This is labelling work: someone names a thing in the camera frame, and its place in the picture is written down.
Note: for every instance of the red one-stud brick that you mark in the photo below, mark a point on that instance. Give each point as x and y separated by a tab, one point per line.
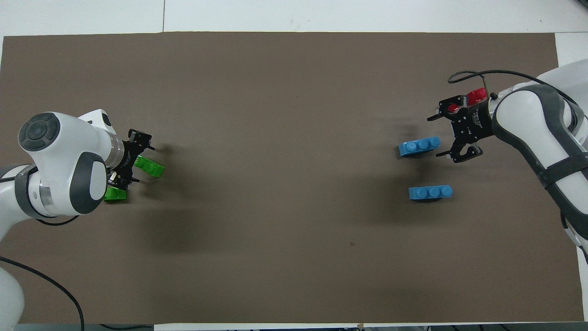
453	108
477	96

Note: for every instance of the blue three-stud brick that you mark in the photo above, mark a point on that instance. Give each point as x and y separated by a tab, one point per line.
430	192
419	147

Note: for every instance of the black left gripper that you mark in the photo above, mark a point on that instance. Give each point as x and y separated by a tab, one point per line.
126	161

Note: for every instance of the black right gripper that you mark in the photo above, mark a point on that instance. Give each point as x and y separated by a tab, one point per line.
473	123

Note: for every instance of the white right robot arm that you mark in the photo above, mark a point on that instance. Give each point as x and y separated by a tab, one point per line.
533	119

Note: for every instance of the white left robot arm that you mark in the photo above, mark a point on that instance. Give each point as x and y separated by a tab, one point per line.
59	174

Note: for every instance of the brown paper mat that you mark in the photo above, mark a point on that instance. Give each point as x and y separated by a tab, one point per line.
275	184

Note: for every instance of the green two-stud brick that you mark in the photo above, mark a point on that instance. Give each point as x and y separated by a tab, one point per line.
150	167
115	195

